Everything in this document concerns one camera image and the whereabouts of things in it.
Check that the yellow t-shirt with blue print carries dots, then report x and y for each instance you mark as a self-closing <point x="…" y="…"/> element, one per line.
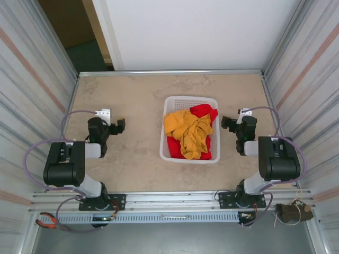
<point x="190" y="137"/>

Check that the white plastic mesh basket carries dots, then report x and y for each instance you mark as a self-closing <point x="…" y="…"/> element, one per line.
<point x="185" y="101"/>

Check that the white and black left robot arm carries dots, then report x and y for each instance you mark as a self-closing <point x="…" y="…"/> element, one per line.
<point x="63" y="169"/>

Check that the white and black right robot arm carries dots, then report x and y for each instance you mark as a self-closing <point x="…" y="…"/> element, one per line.
<point x="280" y="166"/>

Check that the red t-shirt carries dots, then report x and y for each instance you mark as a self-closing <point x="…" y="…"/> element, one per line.
<point x="204" y="109"/>

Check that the aluminium table edge bar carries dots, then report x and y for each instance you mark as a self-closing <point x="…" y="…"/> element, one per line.
<point x="159" y="72"/>

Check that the small controller board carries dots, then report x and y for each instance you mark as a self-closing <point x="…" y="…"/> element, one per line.
<point x="246" y="215"/>
<point x="104" y="218"/>

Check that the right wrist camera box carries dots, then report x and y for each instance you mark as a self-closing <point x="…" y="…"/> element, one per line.
<point x="241" y="116"/>

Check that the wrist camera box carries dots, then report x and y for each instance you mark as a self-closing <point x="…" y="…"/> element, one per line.
<point x="104" y="113"/>
<point x="241" y="116"/>

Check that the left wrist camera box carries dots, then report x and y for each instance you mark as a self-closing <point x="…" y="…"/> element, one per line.
<point x="104" y="113"/>

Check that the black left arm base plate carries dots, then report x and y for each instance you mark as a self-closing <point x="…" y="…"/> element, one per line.
<point x="119" y="201"/>

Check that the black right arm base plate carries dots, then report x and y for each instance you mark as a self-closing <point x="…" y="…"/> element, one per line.
<point x="227" y="199"/>

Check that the aluminium mounting rail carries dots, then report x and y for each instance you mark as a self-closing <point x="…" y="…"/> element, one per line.
<point x="172" y="201"/>

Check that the beige wooden door frame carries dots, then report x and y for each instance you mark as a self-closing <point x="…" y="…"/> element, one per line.
<point x="98" y="31"/>

